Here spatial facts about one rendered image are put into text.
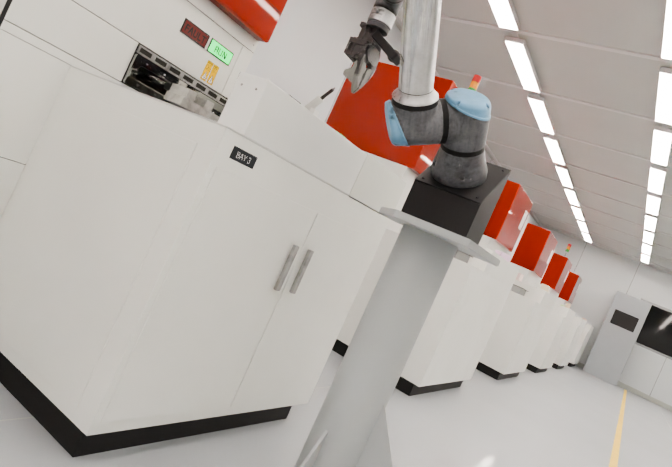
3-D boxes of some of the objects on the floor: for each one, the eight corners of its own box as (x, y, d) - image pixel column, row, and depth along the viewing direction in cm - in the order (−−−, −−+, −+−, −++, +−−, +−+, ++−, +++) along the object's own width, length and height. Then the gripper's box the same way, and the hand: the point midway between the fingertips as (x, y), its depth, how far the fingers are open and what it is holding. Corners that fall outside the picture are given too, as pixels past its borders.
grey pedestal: (451, 567, 152) (573, 292, 153) (387, 634, 114) (550, 269, 115) (310, 459, 179) (415, 226, 180) (221, 485, 141) (354, 190, 142)
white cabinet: (-56, 338, 152) (69, 66, 153) (186, 344, 235) (266, 167, 236) (73, 475, 120) (230, 129, 121) (301, 426, 203) (394, 221, 204)
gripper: (370, 31, 172) (341, 93, 171) (357, 15, 164) (328, 81, 164) (393, 36, 167) (364, 100, 167) (382, 20, 160) (351, 88, 159)
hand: (356, 89), depth 164 cm, fingers closed
